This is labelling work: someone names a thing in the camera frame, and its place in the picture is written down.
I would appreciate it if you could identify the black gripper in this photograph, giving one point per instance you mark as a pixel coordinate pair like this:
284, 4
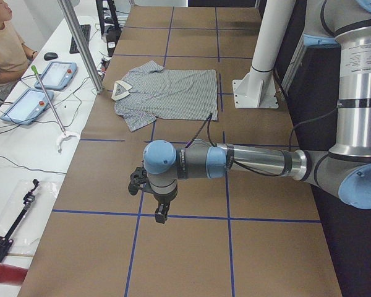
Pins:
164, 198

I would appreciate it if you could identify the blue white striped polo shirt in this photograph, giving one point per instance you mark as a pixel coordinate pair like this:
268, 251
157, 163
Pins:
150, 91

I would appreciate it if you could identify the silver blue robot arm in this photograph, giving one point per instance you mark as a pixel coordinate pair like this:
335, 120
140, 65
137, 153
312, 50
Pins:
343, 171

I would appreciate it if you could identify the clear plastic sheet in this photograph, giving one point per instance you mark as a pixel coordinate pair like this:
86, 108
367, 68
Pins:
29, 231

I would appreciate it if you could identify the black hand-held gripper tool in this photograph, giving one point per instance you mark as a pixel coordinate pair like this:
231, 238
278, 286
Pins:
6, 241

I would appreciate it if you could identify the lower blue teach pendant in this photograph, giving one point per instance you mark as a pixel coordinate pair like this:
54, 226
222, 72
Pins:
27, 108

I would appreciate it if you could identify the blue teach pendant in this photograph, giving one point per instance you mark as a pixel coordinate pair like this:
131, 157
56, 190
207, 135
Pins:
27, 108
57, 75

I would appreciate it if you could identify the upper blue teach pendant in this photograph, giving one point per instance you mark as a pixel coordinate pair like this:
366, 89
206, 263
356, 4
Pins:
57, 75

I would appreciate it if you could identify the red cylinder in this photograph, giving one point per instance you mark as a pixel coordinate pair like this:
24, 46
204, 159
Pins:
12, 275

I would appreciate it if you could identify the black box with label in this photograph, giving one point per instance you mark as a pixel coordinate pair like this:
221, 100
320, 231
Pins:
112, 39

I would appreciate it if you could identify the metal reacher grabber stick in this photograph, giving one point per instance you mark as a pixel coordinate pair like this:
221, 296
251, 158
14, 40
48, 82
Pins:
65, 134

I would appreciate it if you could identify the black computer mouse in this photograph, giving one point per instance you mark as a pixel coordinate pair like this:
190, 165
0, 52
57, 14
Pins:
50, 56

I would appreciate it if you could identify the person in beige shirt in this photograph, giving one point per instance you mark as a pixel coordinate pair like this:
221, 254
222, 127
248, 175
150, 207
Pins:
15, 55

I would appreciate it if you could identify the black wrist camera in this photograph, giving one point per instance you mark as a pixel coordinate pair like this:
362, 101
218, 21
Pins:
139, 182

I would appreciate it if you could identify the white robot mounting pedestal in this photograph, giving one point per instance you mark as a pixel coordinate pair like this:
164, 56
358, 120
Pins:
257, 88

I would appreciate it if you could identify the aluminium frame post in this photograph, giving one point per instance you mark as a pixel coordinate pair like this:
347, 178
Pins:
74, 27

